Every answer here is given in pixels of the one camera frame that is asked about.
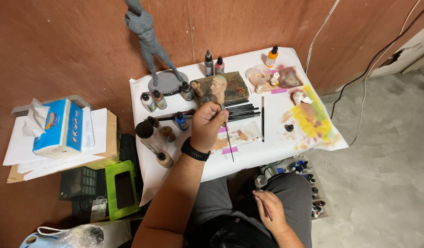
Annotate green plastic case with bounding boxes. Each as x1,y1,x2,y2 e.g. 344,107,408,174
105,159,141,221

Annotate stack of papers and envelopes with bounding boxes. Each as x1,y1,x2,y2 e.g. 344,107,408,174
3,107,120,184

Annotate red paint bottle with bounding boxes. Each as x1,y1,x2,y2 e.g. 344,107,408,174
214,56,225,76

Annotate row of black brushes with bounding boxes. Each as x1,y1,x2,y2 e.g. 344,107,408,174
225,99,261,122

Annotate person's left hand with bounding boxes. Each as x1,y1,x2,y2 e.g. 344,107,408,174
190,101,230,154

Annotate dark grey paint bottle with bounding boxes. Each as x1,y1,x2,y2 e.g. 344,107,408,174
204,50,214,77

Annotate blue tissue box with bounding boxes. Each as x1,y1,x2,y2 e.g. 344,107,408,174
21,98,84,160

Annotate crumpled white tissue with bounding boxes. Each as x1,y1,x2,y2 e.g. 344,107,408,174
292,91,314,106

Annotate grey figure statue on base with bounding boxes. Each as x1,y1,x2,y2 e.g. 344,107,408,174
124,0,189,96

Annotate white paint bottle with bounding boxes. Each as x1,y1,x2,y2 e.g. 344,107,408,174
140,92,157,113

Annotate small painted miniature head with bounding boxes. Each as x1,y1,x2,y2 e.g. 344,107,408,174
190,79,205,98

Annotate black box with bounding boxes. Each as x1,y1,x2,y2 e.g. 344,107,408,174
58,166,108,201

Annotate person's right hand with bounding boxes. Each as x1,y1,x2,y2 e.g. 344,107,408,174
252,190,290,235

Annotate clear plastic bag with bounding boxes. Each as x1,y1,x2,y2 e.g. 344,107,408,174
38,220,132,248

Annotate clear plastic cup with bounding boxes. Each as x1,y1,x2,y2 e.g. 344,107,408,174
249,64,271,87

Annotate person's grey shorts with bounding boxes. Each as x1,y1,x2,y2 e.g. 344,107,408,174
191,172,312,248

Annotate blue paint bottle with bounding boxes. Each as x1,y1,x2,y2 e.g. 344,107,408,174
174,111,189,131

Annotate white cable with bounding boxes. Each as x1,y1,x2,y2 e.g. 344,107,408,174
304,0,341,75
349,0,423,147

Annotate thin paint brush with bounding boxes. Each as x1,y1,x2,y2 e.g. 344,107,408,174
255,188,274,222

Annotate white paper table cover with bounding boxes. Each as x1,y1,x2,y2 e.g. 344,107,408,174
129,47,349,207

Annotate clear plastic mixing sheet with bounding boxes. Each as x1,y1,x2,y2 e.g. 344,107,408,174
211,120,264,152

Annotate white label tag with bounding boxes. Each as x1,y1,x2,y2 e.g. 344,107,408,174
90,196,108,222

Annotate orange paint bottle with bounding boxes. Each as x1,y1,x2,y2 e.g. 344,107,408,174
265,45,279,68

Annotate dark brown paint bottle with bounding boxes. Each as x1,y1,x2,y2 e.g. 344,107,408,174
146,116,163,131

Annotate large clear black-capped bottle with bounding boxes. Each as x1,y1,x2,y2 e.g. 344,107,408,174
135,120,168,156

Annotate light tan paint bottle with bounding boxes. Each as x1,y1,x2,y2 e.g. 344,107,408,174
156,152,174,169

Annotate black cable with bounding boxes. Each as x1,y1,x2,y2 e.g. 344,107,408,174
330,1,424,121

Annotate tray of paint bottles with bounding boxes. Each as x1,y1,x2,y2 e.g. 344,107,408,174
260,155,331,221

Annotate light blue plastic item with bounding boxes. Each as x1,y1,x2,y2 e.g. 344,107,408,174
19,232,61,248

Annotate black smartwatch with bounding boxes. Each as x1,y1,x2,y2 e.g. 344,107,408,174
180,137,211,162

